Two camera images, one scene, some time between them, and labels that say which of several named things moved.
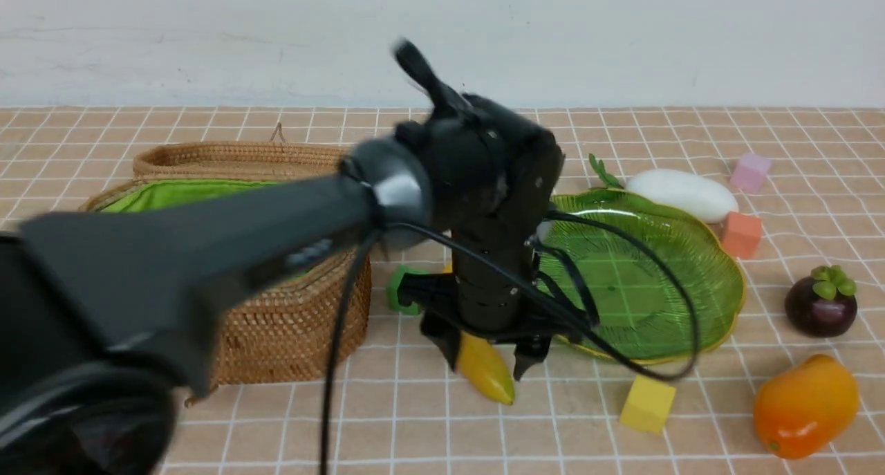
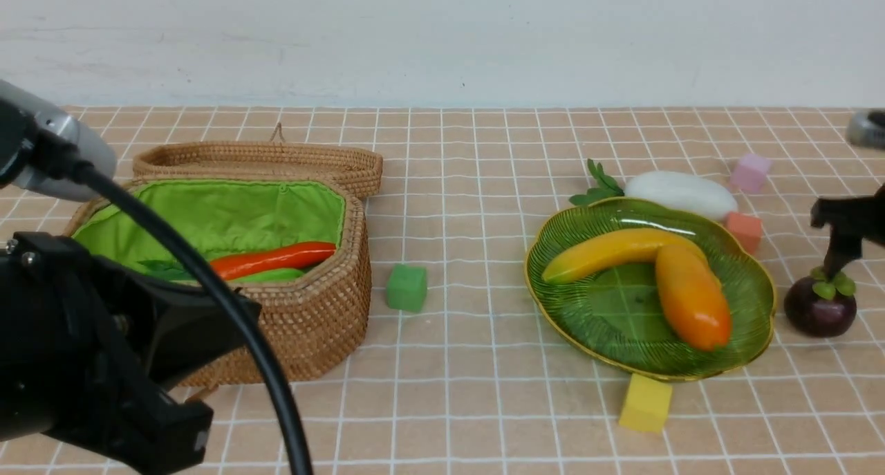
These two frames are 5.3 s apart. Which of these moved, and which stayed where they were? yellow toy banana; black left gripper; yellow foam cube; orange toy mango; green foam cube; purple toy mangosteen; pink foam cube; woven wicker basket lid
Moved: black left gripper; orange toy mango; yellow toy banana
Stayed: purple toy mangosteen; green foam cube; pink foam cube; yellow foam cube; woven wicker basket lid
